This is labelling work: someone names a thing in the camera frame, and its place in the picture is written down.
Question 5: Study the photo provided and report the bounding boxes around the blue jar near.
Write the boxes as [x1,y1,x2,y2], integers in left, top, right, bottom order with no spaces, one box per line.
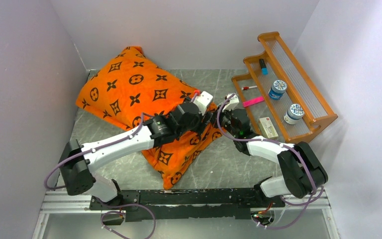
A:
[268,80,287,100]

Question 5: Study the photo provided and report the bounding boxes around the blue jar far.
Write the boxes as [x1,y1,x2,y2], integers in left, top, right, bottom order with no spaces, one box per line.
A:
[284,104,305,125]

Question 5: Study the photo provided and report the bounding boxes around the orange patterned pillowcase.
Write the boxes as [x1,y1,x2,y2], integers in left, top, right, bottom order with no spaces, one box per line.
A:
[76,46,221,189]

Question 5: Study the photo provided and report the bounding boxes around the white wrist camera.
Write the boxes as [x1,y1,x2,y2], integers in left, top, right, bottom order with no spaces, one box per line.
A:
[193,91,213,115]
[223,94,240,111]

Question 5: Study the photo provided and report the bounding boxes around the wooden tiered shelf rack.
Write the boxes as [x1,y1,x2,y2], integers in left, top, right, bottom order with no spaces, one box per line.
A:
[231,32,338,143]

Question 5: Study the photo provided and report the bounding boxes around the pink flat strip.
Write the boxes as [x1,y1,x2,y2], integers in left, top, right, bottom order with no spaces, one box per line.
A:
[242,96,265,108]

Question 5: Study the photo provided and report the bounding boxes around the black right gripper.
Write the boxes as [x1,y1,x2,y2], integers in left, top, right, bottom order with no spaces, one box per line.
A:
[209,104,239,138]

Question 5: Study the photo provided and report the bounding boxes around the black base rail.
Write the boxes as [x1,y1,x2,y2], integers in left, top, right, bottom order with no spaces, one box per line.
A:
[90,188,285,222]

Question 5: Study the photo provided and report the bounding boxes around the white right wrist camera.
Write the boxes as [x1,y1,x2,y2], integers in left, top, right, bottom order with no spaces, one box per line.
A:
[223,94,240,111]

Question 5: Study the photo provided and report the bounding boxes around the blue jar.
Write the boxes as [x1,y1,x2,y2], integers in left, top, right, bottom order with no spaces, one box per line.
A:
[284,104,305,125]
[268,80,287,100]

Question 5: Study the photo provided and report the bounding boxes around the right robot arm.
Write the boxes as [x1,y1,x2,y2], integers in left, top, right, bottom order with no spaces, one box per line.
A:
[215,109,328,207]

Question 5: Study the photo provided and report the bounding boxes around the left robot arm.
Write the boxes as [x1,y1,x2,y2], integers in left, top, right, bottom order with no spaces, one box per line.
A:
[59,98,212,209]

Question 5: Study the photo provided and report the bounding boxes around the blue black highlighter marker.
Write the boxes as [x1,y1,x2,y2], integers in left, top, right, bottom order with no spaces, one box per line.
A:
[259,58,268,75]

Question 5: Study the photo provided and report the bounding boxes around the small cardboard box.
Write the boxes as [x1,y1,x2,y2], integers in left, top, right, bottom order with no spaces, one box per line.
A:
[258,117,279,139]

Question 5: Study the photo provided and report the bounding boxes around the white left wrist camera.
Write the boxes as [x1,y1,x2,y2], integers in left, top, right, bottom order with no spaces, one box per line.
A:
[193,91,213,115]

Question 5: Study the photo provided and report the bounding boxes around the red white marker pen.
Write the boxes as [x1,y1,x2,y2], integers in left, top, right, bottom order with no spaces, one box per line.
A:
[241,86,257,91]

